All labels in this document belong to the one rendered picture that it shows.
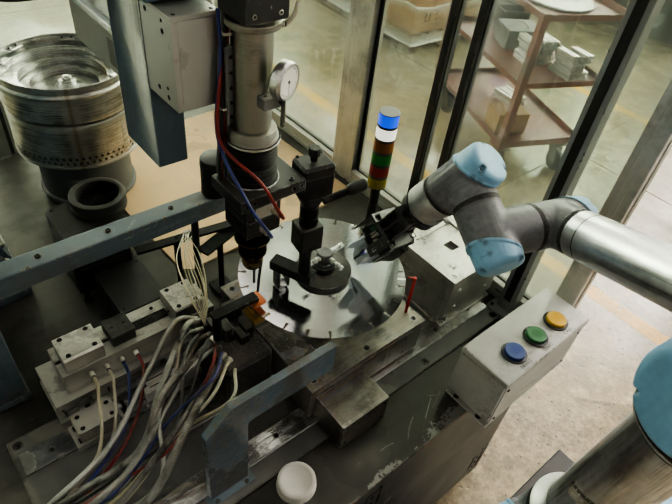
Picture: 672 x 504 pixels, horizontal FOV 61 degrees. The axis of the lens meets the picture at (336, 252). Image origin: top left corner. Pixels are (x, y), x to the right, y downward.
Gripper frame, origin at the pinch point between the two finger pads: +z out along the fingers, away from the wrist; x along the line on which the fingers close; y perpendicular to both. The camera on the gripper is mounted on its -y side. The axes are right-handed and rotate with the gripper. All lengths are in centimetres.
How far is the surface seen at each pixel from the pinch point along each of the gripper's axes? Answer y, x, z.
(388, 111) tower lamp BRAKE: -17.3, -24.3, -10.7
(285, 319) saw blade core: 18.7, 4.7, 6.1
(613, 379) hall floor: -132, 75, 41
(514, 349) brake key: -12.8, 29.8, -11.0
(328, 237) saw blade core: -2.3, -7.4, 7.9
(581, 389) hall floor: -118, 72, 46
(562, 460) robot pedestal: -15, 53, -6
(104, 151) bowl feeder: 17, -54, 41
